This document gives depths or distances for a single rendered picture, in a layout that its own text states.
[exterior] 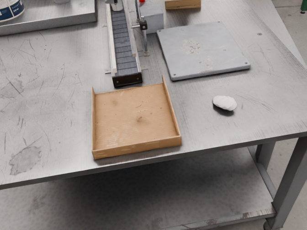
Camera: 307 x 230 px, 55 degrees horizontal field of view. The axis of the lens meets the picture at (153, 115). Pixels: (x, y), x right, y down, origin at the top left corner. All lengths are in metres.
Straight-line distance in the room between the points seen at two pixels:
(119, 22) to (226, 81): 0.59
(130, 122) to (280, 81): 0.55
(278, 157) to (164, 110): 1.13
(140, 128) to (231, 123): 0.29
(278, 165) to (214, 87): 0.98
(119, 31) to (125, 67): 0.28
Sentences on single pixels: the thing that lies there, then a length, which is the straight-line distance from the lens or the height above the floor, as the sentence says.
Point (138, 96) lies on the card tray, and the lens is 1.05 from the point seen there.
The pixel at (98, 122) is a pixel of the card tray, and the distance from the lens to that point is 0.98.
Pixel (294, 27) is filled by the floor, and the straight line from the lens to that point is 3.27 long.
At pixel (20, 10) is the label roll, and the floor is 0.90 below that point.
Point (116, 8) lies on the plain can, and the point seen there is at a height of 0.90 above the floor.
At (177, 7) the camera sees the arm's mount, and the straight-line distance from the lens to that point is 1.60.
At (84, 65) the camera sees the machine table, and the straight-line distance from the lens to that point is 1.27.
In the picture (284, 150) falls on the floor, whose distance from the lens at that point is 2.02.
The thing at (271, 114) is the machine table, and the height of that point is 0.83.
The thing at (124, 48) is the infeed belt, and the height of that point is 0.88.
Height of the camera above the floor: 1.51
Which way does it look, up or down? 45 degrees down
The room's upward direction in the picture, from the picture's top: 7 degrees counter-clockwise
